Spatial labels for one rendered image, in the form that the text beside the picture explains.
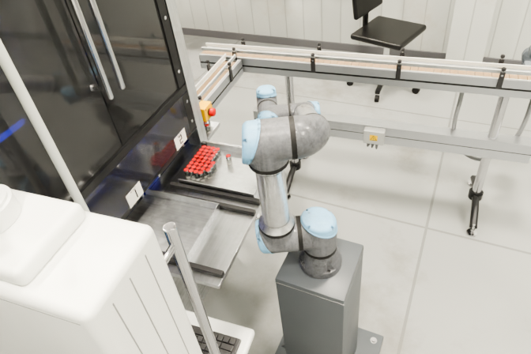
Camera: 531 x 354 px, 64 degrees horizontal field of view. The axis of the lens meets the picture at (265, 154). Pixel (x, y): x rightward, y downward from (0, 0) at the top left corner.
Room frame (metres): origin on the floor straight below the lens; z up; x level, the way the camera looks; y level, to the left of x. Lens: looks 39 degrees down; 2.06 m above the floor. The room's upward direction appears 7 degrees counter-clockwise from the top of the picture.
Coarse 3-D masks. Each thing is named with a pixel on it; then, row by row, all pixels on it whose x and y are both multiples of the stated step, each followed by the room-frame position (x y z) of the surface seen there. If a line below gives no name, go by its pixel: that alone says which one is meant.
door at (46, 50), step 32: (0, 0) 1.03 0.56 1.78; (32, 0) 1.11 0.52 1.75; (64, 0) 1.20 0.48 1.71; (0, 32) 1.00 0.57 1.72; (32, 32) 1.07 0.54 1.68; (64, 32) 1.16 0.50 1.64; (32, 64) 1.04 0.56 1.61; (64, 64) 1.12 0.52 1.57; (0, 96) 0.93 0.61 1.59; (32, 96) 1.00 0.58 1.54; (64, 96) 1.08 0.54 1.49; (96, 96) 1.18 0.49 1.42; (0, 128) 0.89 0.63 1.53; (32, 128) 0.96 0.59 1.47; (64, 128) 1.04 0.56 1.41; (96, 128) 1.13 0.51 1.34; (0, 160) 0.85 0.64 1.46; (32, 160) 0.92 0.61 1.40; (64, 160) 1.00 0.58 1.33; (96, 160) 1.09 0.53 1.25; (32, 192) 0.88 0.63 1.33; (64, 192) 0.95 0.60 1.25
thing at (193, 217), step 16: (160, 192) 1.27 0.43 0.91; (144, 208) 1.23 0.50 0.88; (160, 208) 1.21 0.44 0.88; (176, 208) 1.20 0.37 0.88; (192, 208) 1.19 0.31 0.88; (208, 208) 1.18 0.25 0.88; (160, 224) 1.12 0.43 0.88; (176, 224) 1.11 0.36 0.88; (192, 224) 1.10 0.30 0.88; (208, 224) 1.08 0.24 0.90; (160, 240) 1.05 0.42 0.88; (192, 240) 1.03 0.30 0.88; (192, 256) 0.96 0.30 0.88
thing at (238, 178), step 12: (216, 144) 1.55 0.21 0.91; (240, 156) 1.47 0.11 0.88; (228, 168) 1.40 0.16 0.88; (240, 168) 1.39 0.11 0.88; (180, 180) 1.33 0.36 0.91; (192, 180) 1.35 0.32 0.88; (216, 180) 1.33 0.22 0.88; (228, 180) 1.32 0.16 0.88; (240, 180) 1.31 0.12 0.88; (252, 180) 1.31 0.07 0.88; (228, 192) 1.24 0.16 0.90; (240, 192) 1.21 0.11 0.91; (252, 192) 1.24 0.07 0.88
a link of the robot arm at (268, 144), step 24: (264, 120) 0.92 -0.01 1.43; (288, 120) 0.91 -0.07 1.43; (264, 144) 0.86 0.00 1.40; (288, 144) 0.85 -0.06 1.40; (264, 168) 0.86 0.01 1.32; (264, 192) 0.89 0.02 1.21; (264, 216) 0.91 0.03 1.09; (288, 216) 0.92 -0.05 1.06; (264, 240) 0.90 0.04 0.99; (288, 240) 0.89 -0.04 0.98
